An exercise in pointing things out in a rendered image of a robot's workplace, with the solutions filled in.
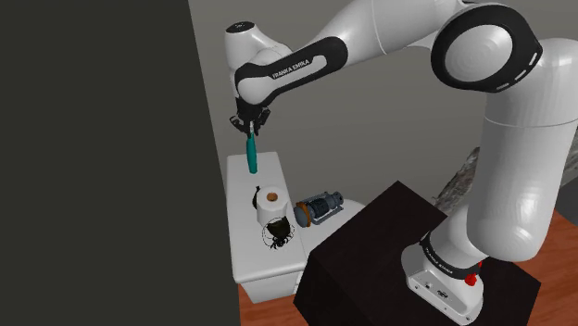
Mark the teal pen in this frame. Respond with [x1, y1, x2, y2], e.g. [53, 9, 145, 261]
[245, 132, 259, 176]

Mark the white toilet paper roll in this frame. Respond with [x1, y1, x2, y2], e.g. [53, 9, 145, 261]
[256, 185, 290, 227]

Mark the black wiry object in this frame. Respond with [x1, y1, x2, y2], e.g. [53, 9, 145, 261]
[261, 216, 296, 251]

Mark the dark robot stand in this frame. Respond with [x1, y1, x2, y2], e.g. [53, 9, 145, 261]
[293, 180, 543, 326]

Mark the grey lantern with orange ring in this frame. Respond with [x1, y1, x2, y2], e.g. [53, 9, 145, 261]
[293, 191, 345, 230]

